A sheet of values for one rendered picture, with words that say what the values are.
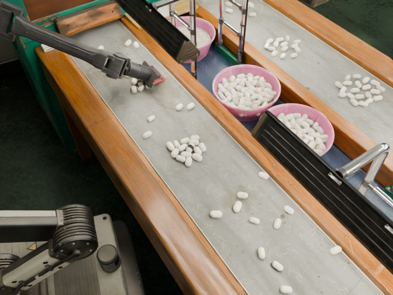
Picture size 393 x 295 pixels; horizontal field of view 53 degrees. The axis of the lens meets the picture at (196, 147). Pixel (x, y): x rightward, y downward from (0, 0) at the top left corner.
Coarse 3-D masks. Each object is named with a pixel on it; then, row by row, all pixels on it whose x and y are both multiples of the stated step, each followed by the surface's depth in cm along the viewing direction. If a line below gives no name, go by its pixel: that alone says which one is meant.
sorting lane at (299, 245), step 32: (96, 32) 184; (128, 32) 184; (160, 64) 168; (128, 96) 156; (160, 96) 155; (128, 128) 144; (160, 128) 144; (192, 128) 144; (160, 160) 135; (192, 160) 134; (224, 160) 134; (192, 192) 126; (224, 192) 126; (256, 192) 126; (224, 224) 118; (256, 224) 118; (288, 224) 118; (224, 256) 112; (256, 256) 112; (288, 256) 112; (320, 256) 111; (256, 288) 106; (320, 288) 106; (352, 288) 106
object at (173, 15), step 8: (160, 0) 129; (168, 0) 130; (176, 0) 131; (192, 0) 135; (192, 8) 137; (176, 16) 151; (192, 16) 140; (184, 24) 148; (192, 24) 142; (192, 32) 145; (192, 40) 148; (192, 64) 156; (192, 72) 159
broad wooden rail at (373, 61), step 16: (272, 0) 195; (288, 0) 195; (288, 16) 189; (304, 16) 185; (320, 16) 185; (320, 32) 177; (336, 32) 177; (336, 48) 172; (352, 48) 169; (368, 48) 169; (368, 64) 162; (384, 64) 162; (384, 80) 158
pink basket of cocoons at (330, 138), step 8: (280, 104) 147; (288, 104) 147; (296, 104) 147; (272, 112) 147; (280, 112) 148; (288, 112) 149; (296, 112) 149; (304, 112) 148; (312, 112) 146; (312, 120) 147; (320, 120) 144; (328, 120) 141; (328, 128) 141; (328, 136) 140; (328, 144) 137
